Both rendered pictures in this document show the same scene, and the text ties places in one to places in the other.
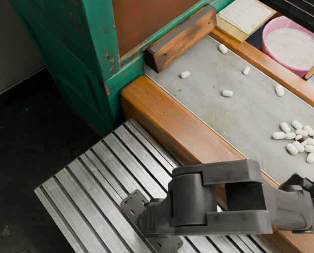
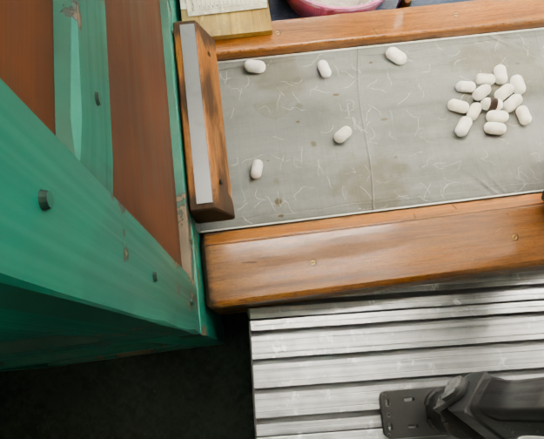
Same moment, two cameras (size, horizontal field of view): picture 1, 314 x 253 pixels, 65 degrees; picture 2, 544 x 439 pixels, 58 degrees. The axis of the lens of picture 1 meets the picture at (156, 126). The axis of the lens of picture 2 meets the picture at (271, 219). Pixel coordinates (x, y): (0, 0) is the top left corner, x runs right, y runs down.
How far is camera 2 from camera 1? 0.36 m
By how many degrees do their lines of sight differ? 20
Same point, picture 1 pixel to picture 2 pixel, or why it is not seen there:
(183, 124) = (351, 250)
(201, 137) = (392, 239)
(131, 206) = (401, 422)
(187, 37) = (212, 117)
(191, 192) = not seen: outside the picture
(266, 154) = (476, 168)
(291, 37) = not seen: outside the picture
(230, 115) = (380, 162)
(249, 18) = not seen: outside the picture
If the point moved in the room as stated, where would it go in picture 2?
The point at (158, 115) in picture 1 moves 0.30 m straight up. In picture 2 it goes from (305, 276) to (333, 227)
